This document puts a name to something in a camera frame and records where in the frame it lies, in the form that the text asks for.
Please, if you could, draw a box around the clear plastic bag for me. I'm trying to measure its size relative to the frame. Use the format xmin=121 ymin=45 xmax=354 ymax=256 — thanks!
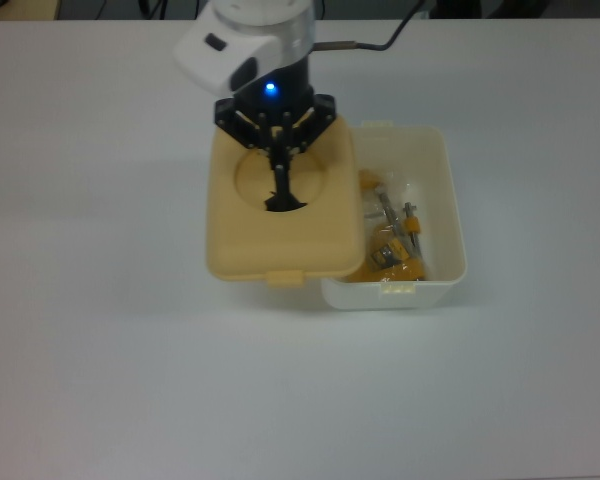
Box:
xmin=346 ymin=168 xmax=431 ymax=284

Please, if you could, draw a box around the large yellow C-clamp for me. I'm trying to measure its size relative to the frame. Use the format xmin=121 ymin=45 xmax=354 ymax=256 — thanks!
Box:
xmin=346 ymin=169 xmax=429 ymax=284

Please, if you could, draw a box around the beige lid with black handle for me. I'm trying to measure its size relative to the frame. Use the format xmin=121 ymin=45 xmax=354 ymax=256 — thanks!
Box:
xmin=202 ymin=116 xmax=366 ymax=289

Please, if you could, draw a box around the white plastic tool case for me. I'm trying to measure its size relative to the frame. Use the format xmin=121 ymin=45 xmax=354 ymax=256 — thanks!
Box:
xmin=320 ymin=119 xmax=469 ymax=312

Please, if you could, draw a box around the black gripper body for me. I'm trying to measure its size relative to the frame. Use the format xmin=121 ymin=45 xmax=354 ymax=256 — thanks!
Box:
xmin=232 ymin=53 xmax=316 ymax=120

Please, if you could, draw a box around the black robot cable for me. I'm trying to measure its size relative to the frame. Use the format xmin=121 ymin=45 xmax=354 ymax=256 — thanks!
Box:
xmin=313 ymin=0 xmax=429 ymax=52

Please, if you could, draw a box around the light wooden desk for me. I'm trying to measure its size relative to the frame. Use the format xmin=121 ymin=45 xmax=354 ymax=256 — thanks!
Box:
xmin=0 ymin=0 xmax=61 ymax=22

